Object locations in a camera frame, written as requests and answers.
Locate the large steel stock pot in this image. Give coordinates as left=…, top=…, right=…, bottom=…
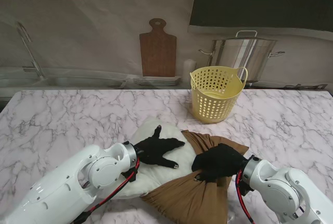
left=199, top=30, right=286, bottom=83

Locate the stack of white plates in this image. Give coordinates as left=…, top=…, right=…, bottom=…
left=132, top=75, right=182, bottom=86

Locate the white pillow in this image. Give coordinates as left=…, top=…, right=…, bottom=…
left=109, top=122, right=201, bottom=200

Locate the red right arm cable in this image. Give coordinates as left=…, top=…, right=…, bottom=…
left=235, top=170, right=257, bottom=224

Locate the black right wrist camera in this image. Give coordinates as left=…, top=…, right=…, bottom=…
left=238, top=179, right=254, bottom=196

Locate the yellow perforated laundry basket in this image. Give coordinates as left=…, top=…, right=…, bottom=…
left=189, top=65, right=249, bottom=125

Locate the brown pillowcase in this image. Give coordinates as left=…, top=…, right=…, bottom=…
left=140, top=129, right=249, bottom=224

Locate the brown wooden cutting board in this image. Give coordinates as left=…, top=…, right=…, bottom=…
left=139, top=18, right=177, bottom=77

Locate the red left arm cable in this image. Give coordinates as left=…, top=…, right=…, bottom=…
left=72, top=156, right=141, bottom=223

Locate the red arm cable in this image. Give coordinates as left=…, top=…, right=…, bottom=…
left=235, top=170, right=257, bottom=224
left=72, top=156, right=141, bottom=223

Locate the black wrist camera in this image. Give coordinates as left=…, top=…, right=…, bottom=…
left=238, top=179, right=254, bottom=196
left=122, top=170, right=138, bottom=183

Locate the chrome kitchen faucet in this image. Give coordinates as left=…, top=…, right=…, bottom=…
left=17, top=21, right=45, bottom=79

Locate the dark wall panel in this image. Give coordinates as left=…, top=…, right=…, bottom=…
left=189, top=0, right=333, bottom=31

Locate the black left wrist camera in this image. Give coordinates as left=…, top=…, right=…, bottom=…
left=122, top=170, right=138, bottom=183

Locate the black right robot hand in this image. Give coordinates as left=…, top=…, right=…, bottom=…
left=191, top=143, right=248, bottom=183

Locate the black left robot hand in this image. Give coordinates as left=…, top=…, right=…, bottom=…
left=133, top=125, right=186, bottom=169

